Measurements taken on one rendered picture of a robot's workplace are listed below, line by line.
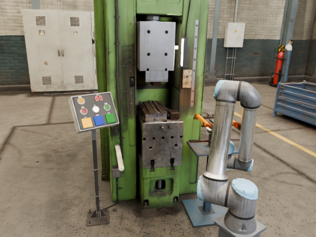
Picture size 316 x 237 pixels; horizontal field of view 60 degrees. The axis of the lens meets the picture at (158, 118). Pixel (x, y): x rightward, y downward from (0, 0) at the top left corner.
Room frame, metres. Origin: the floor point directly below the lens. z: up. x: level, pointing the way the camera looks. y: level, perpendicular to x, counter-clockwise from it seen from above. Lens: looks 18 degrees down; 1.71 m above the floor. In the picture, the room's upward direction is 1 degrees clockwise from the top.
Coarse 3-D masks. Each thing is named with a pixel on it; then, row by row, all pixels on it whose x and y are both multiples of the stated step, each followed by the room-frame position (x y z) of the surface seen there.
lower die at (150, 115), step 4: (148, 100) 2.77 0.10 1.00; (152, 100) 2.77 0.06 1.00; (144, 104) 2.65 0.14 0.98; (148, 104) 2.63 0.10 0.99; (156, 104) 2.60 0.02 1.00; (140, 108) 2.63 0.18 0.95; (148, 108) 2.50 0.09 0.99; (152, 108) 2.50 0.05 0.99; (160, 108) 2.50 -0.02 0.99; (144, 112) 2.39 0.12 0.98; (148, 112) 2.39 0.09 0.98; (152, 112) 2.36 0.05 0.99; (156, 112) 2.36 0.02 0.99; (164, 112) 2.38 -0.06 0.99; (144, 116) 2.38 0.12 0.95; (148, 116) 2.35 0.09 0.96; (152, 116) 2.35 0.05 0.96; (156, 116) 2.36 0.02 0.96; (160, 116) 2.37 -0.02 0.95; (164, 116) 2.38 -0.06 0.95; (148, 120) 2.35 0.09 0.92; (152, 120) 2.35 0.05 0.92
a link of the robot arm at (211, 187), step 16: (224, 80) 1.59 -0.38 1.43; (224, 96) 1.53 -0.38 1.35; (224, 112) 1.51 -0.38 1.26; (224, 128) 1.48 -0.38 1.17; (224, 144) 1.46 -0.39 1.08; (208, 160) 1.49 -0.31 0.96; (224, 160) 1.45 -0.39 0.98; (208, 176) 1.42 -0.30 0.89; (224, 176) 1.42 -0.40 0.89; (208, 192) 1.39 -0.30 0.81; (224, 192) 1.36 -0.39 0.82
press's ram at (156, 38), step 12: (144, 24) 2.34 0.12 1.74; (156, 24) 2.36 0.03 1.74; (168, 24) 2.38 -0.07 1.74; (144, 36) 2.34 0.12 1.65; (156, 36) 2.36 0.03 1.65; (168, 36) 2.38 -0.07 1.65; (144, 48) 2.34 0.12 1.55; (156, 48) 2.36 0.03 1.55; (168, 48) 2.38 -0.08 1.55; (144, 60) 2.34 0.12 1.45; (156, 60) 2.36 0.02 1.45; (168, 60) 2.38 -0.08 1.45
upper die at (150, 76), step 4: (140, 72) 2.63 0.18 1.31; (144, 72) 2.39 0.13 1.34; (148, 72) 2.35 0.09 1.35; (152, 72) 2.35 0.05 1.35; (156, 72) 2.36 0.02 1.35; (160, 72) 2.37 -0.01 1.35; (164, 72) 2.38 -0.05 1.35; (144, 76) 2.39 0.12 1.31; (148, 76) 2.35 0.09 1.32; (152, 76) 2.35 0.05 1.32; (156, 76) 2.36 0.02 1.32; (160, 76) 2.37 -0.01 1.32; (164, 76) 2.38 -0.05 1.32; (144, 80) 2.39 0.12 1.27; (148, 80) 2.35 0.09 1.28; (152, 80) 2.35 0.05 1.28; (156, 80) 2.36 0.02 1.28; (160, 80) 2.37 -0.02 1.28; (164, 80) 2.38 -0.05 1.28
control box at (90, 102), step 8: (72, 96) 2.05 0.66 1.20; (80, 96) 2.09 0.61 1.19; (88, 96) 2.12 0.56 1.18; (104, 96) 2.20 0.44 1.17; (72, 104) 2.02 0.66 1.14; (80, 104) 2.05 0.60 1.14; (88, 104) 2.09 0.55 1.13; (96, 104) 2.12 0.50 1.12; (104, 104) 2.16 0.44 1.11; (112, 104) 2.20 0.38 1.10; (72, 112) 2.03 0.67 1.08; (80, 112) 2.01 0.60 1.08; (88, 112) 2.05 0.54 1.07; (96, 112) 2.08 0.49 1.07; (104, 112) 2.12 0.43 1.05; (112, 112) 2.16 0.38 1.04; (80, 120) 1.98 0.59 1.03; (104, 120) 2.08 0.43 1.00; (80, 128) 1.95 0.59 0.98; (88, 128) 1.98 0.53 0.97; (96, 128) 2.04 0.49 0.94
